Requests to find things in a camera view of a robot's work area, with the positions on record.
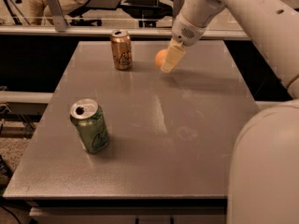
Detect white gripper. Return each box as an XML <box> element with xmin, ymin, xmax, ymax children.
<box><xmin>160</xmin><ymin>11</ymin><xmax>206</xmax><ymax>73</ymax></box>

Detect orange fruit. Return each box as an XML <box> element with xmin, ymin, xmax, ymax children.
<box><xmin>155</xmin><ymin>49</ymin><xmax>167</xmax><ymax>68</ymax></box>

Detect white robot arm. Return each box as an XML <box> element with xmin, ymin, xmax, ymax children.
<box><xmin>158</xmin><ymin>0</ymin><xmax>299</xmax><ymax>224</ymax></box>

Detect orange soda can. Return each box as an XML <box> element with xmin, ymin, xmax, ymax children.
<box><xmin>110</xmin><ymin>30</ymin><xmax>133</xmax><ymax>70</ymax></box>

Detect green soda can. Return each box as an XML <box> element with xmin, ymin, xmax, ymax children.
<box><xmin>70</xmin><ymin>99</ymin><xmax>108</xmax><ymax>153</ymax></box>

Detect black desk with chair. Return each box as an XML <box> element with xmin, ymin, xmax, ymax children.
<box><xmin>87</xmin><ymin>0</ymin><xmax>173</xmax><ymax>27</ymax></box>

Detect black office chair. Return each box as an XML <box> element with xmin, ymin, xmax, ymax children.
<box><xmin>68</xmin><ymin>0</ymin><xmax>102</xmax><ymax>26</ymax></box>

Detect seated person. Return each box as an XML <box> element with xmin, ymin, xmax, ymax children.
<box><xmin>28</xmin><ymin>0</ymin><xmax>89</xmax><ymax>25</ymax></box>

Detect grey side shelf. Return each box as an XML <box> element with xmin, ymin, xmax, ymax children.
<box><xmin>0</xmin><ymin>91</ymin><xmax>52</xmax><ymax>116</ymax></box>

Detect middle metal bracket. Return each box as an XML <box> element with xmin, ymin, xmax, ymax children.
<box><xmin>172</xmin><ymin>0</ymin><xmax>184</xmax><ymax>21</ymax></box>

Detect metal bracket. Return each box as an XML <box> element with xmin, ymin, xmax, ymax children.
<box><xmin>172</xmin><ymin>0</ymin><xmax>184</xmax><ymax>21</ymax></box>
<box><xmin>47</xmin><ymin>0</ymin><xmax>67</xmax><ymax>32</ymax></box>

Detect left metal bracket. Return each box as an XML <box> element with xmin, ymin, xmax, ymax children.
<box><xmin>47</xmin><ymin>0</ymin><xmax>67</xmax><ymax>32</ymax></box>

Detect grey metal rail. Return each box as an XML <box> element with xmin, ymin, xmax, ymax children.
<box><xmin>0</xmin><ymin>25</ymin><xmax>249</xmax><ymax>40</ymax></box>

